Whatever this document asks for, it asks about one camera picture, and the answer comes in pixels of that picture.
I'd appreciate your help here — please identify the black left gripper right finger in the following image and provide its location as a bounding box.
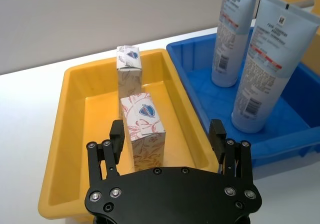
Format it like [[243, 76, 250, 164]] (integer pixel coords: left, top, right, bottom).
[[208, 118, 254, 183]]

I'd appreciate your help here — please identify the pale blue cosmetic tube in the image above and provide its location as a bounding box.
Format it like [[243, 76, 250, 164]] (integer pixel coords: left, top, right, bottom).
[[230, 0, 320, 134], [210, 0, 260, 88]]

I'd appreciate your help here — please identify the grey-printed white soap box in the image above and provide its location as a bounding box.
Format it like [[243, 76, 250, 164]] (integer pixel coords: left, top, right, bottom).
[[115, 44, 144, 118]]

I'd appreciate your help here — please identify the beige rounded handle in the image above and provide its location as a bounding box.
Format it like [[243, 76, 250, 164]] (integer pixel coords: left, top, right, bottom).
[[295, 0, 315, 9]]

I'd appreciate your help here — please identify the red-printed white soap box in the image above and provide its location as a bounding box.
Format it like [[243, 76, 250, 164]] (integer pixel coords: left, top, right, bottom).
[[119, 91, 167, 174]]

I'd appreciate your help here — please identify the yellow plastic bin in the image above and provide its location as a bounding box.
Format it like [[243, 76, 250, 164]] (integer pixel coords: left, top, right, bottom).
[[37, 48, 219, 222], [271, 0, 320, 78]]

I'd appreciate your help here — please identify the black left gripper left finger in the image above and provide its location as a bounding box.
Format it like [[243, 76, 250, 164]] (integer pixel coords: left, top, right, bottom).
[[85, 118, 126, 185]]

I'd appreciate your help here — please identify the blue plastic bin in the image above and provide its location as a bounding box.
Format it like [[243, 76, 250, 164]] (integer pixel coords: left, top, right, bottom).
[[165, 26, 320, 178]]

